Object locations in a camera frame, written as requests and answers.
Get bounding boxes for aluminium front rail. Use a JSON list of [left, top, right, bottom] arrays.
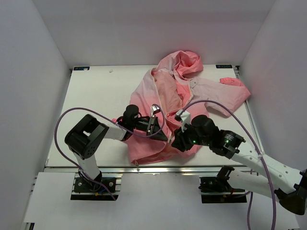
[[99, 166, 221, 173]]

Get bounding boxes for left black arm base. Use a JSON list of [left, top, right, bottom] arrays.
[[71, 175, 121, 201]]

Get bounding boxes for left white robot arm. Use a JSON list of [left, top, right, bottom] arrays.
[[64, 104, 167, 192]]

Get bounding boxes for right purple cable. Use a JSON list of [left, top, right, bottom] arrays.
[[181, 100, 276, 230]]

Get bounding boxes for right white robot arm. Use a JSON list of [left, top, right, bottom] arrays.
[[172, 112, 307, 215]]

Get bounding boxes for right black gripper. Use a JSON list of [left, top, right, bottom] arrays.
[[171, 121, 211, 152]]

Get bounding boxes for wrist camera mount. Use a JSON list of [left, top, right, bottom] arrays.
[[150, 104, 161, 117], [175, 109, 191, 132]]

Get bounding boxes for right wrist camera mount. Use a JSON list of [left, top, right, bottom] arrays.
[[175, 109, 191, 132]]

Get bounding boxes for left blue corner label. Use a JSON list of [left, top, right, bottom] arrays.
[[73, 66, 90, 71]]

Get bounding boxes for pink hooded jacket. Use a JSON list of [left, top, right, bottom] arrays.
[[126, 51, 250, 164]]

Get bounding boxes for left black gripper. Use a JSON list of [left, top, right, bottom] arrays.
[[131, 115, 167, 142]]

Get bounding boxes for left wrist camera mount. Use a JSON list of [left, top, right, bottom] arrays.
[[150, 104, 161, 117]]

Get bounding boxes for blue corner label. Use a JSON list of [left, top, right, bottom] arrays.
[[215, 64, 233, 69], [73, 66, 90, 71]]

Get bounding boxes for purple cable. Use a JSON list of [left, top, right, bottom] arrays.
[[181, 100, 276, 230], [54, 104, 166, 201]]

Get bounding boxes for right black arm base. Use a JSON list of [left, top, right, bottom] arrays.
[[198, 166, 247, 204]]

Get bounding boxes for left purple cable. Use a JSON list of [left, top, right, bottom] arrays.
[[54, 104, 166, 201]]

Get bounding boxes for right blue corner label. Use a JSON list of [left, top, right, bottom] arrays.
[[215, 64, 233, 69]]

